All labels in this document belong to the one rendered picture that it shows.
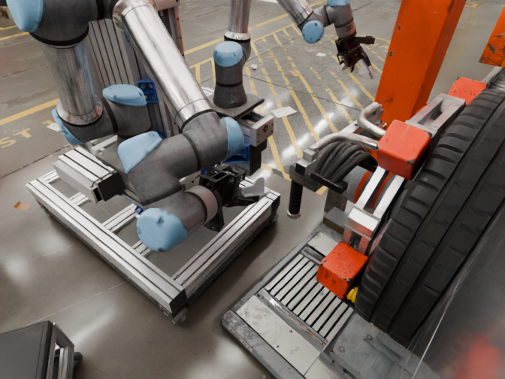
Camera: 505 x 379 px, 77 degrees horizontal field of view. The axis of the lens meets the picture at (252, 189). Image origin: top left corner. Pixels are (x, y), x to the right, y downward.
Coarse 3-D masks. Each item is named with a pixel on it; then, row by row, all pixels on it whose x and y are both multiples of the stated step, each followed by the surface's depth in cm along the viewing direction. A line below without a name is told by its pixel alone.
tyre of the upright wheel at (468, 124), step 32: (480, 96) 65; (480, 128) 59; (448, 160) 58; (480, 160) 56; (416, 192) 59; (448, 192) 57; (480, 192) 54; (416, 224) 58; (448, 224) 56; (480, 224) 53; (384, 256) 62; (416, 256) 58; (448, 256) 55; (384, 288) 65; (416, 288) 60; (384, 320) 70; (416, 320) 62
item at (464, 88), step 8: (456, 80) 86; (464, 80) 85; (472, 80) 84; (456, 88) 85; (464, 88) 84; (472, 88) 84; (480, 88) 83; (456, 96) 85; (464, 96) 84; (472, 96) 83
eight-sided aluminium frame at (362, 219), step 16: (448, 96) 78; (432, 112) 76; (448, 112) 72; (432, 128) 67; (448, 128) 94; (384, 176) 69; (400, 176) 66; (368, 192) 69; (400, 192) 69; (352, 208) 70; (368, 208) 70; (384, 208) 66; (352, 224) 70; (368, 224) 67; (352, 240) 76; (368, 240) 69; (368, 256) 105; (352, 288) 83
